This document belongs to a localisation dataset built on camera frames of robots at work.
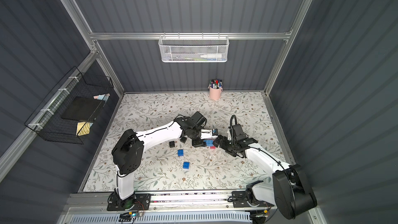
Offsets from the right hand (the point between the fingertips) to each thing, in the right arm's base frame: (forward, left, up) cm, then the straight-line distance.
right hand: (219, 146), depth 86 cm
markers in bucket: (+44, 0, +8) cm, 45 cm away
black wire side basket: (-3, +72, +30) cm, 79 cm away
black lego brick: (+6, +21, -4) cm, 22 cm away
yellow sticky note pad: (-6, +57, +29) cm, 64 cm away
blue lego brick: (-2, +22, -4) cm, 23 cm away
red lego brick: (+1, +4, -4) cm, 6 cm away
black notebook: (+8, +67, +24) cm, 71 cm away
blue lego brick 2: (-9, +18, -5) cm, 21 cm away
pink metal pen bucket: (+41, +1, 0) cm, 41 cm away
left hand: (+2, +7, +2) cm, 8 cm away
